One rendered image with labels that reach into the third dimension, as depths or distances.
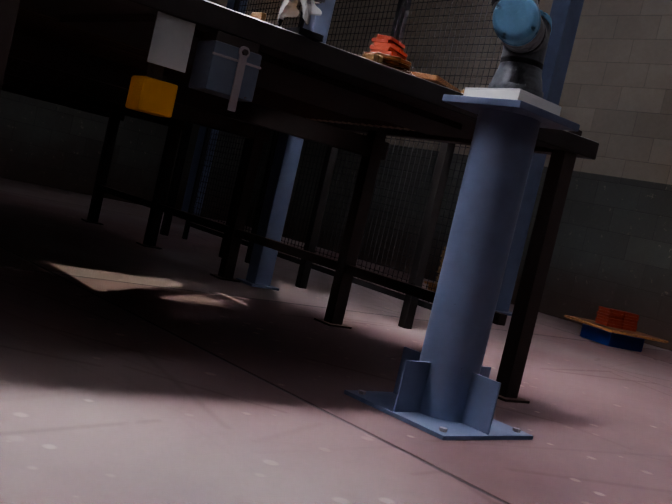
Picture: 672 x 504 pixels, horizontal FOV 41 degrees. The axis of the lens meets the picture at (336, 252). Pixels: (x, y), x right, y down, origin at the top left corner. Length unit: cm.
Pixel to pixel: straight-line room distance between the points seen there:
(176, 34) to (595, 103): 612
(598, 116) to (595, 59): 51
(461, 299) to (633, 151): 542
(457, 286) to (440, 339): 15
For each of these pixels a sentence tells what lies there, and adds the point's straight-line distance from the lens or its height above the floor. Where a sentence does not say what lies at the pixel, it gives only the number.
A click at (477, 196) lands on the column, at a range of 243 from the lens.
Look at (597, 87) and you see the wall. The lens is 808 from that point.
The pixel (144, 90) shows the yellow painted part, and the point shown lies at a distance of 217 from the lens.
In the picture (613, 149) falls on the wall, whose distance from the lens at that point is 784.
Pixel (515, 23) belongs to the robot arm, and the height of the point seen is 105.
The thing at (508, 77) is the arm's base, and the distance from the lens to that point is 248.
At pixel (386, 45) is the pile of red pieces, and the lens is 365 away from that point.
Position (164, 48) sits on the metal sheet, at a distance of 221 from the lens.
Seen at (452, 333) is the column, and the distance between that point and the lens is 243.
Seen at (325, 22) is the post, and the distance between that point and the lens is 479.
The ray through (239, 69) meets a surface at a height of 78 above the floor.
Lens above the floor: 51
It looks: 3 degrees down
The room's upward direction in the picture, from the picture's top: 13 degrees clockwise
